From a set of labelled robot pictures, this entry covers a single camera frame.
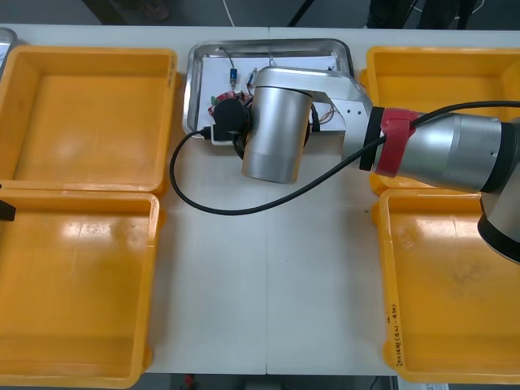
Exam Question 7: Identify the yellow-orange plastic bin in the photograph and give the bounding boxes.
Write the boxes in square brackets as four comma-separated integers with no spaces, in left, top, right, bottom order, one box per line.
[0,44,180,196]
[371,188,520,385]
[359,45,520,194]
[0,188,167,390]

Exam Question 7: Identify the steel tray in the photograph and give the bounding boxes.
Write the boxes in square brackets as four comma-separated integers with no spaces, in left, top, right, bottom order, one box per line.
[0,27,20,56]
[184,37,353,137]

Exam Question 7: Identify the round red circuit board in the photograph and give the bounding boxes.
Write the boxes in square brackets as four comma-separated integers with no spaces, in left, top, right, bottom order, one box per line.
[206,92,249,119]

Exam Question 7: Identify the white sheet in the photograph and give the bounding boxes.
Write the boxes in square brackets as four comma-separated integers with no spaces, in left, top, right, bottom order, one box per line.
[197,54,346,133]

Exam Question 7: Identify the blue label metal solenoid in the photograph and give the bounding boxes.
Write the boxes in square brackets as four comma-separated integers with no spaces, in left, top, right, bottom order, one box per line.
[217,46,241,93]

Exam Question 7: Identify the black tripod leg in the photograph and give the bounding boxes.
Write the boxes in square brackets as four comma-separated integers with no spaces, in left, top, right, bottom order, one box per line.
[288,0,313,26]

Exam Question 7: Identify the person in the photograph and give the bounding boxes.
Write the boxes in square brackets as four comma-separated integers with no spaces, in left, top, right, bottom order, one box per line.
[366,0,427,29]

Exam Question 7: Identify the thin white cable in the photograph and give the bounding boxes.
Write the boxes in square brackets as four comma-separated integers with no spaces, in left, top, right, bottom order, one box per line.
[221,0,237,27]

